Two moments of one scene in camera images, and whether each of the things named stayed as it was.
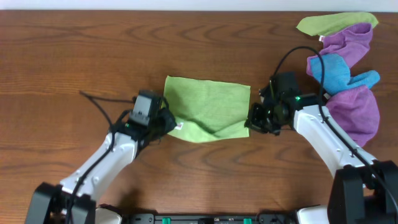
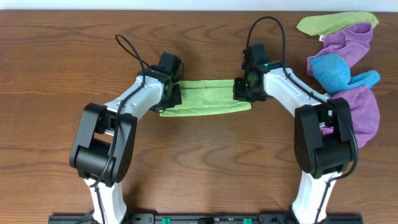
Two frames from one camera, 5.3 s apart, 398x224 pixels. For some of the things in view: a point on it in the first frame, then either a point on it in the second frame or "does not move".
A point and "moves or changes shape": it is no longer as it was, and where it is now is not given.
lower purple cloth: x=357 y=110 does not move
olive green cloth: x=325 y=24 does not move
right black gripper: x=259 y=112 to x=239 y=90
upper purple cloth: x=351 y=43 does not move
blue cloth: x=337 y=75 does not move
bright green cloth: x=206 y=111 moves or changes shape
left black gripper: x=166 y=120 to x=176 y=95
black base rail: x=211 y=219 does not move
